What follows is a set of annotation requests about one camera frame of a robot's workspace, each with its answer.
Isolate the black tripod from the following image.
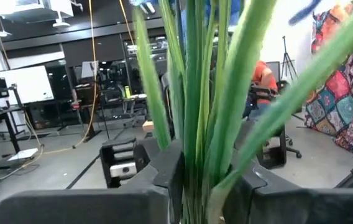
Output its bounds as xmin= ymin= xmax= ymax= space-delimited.
xmin=280 ymin=35 xmax=298 ymax=82

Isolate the person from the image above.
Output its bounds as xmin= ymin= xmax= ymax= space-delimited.
xmin=247 ymin=60 xmax=279 ymax=121

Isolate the blue artificial flower bunch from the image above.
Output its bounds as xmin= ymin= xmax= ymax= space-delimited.
xmin=129 ymin=0 xmax=353 ymax=224

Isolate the grey office chair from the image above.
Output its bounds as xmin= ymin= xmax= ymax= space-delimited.
xmin=265 ymin=61 xmax=302 ymax=159

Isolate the colourful patchwork quilt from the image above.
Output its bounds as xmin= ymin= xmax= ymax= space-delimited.
xmin=303 ymin=0 xmax=353 ymax=156

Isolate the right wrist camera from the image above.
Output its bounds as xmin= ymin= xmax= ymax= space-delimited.
xmin=99 ymin=136 xmax=137 ymax=189

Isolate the long yellow cable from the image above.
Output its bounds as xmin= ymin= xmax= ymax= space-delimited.
xmin=0 ymin=0 xmax=99 ymax=182

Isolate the grey panel on stand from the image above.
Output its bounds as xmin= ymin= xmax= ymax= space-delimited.
xmin=80 ymin=60 xmax=99 ymax=79

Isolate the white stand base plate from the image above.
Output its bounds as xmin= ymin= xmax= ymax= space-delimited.
xmin=7 ymin=147 xmax=40 ymax=162

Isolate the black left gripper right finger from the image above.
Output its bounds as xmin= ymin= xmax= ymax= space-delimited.
xmin=221 ymin=161 xmax=353 ymax=224

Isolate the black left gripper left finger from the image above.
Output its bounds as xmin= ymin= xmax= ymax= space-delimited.
xmin=0 ymin=138 xmax=186 ymax=224

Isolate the whiteboard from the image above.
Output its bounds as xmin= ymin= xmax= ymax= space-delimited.
xmin=0 ymin=65 xmax=55 ymax=106

